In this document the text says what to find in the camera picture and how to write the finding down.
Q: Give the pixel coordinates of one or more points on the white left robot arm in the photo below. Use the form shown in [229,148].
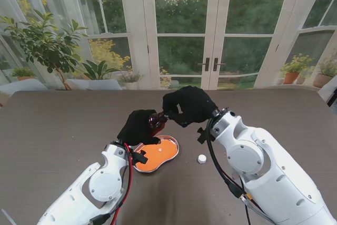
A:
[100,190]

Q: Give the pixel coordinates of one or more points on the white ribbed bottle cap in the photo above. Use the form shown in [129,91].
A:
[202,158]

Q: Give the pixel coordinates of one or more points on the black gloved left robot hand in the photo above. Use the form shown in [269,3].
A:
[139,130]

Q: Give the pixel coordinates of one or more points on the printed garden window backdrop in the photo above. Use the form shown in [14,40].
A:
[181,24]

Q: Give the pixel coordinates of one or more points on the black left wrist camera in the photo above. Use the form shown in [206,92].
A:
[139,157]

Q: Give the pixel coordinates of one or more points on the red transparent sample bottle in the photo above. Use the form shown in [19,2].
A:
[156,122]

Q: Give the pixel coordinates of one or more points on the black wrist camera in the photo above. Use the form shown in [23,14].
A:
[202,135]
[139,157]

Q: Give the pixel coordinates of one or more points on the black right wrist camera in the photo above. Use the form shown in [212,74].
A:
[202,135]

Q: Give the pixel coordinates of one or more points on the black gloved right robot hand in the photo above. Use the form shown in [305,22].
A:
[194,106]

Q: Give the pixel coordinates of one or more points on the white panel with black frame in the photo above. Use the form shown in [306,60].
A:
[329,90]

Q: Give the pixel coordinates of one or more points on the kidney steel tray orange liner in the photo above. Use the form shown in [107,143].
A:
[166,156]

